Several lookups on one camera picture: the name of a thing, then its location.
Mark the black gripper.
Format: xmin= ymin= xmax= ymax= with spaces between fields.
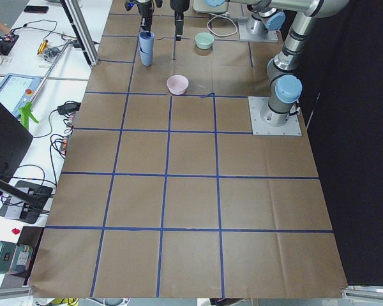
xmin=137 ymin=0 xmax=162 ymax=36
xmin=170 ymin=0 xmax=190 ymax=41

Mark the blue cup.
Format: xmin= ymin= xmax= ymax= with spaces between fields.
xmin=139 ymin=47 xmax=153 ymax=66
xmin=139 ymin=31 xmax=154 ymax=54

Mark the cream toaster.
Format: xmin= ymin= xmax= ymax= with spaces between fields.
xmin=193 ymin=0 xmax=229 ymax=14

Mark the mint green bowl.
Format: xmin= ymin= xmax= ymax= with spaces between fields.
xmin=195 ymin=33 xmax=214 ymax=50

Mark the pink bowl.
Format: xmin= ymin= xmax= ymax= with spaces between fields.
xmin=167 ymin=75 xmax=189 ymax=95

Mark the white grabber stick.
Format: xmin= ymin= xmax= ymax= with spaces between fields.
xmin=28 ymin=40 xmax=72 ymax=103

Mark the yellow tool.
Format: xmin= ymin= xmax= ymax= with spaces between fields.
xmin=37 ymin=40 xmax=49 ymax=55

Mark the black power adapter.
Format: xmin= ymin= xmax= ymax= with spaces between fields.
xmin=57 ymin=101 xmax=81 ymax=115

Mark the black smartphone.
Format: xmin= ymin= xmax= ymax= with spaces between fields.
xmin=23 ymin=5 xmax=49 ymax=14

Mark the blue teach pendant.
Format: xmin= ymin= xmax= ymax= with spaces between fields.
xmin=0 ymin=73 xmax=41 ymax=118

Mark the black monitor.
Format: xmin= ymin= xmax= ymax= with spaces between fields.
xmin=0 ymin=103 xmax=33 ymax=183

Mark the teal box device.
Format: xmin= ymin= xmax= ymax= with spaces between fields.
xmin=0 ymin=241 xmax=33 ymax=274

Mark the white power cable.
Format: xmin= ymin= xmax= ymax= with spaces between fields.
xmin=207 ymin=13 xmax=239 ymax=38

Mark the aluminium frame post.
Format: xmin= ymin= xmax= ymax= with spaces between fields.
xmin=60 ymin=0 xmax=98 ymax=66

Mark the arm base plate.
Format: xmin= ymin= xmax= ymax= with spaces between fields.
xmin=237 ymin=17 xmax=278 ymax=43
xmin=248 ymin=96 xmax=302 ymax=136

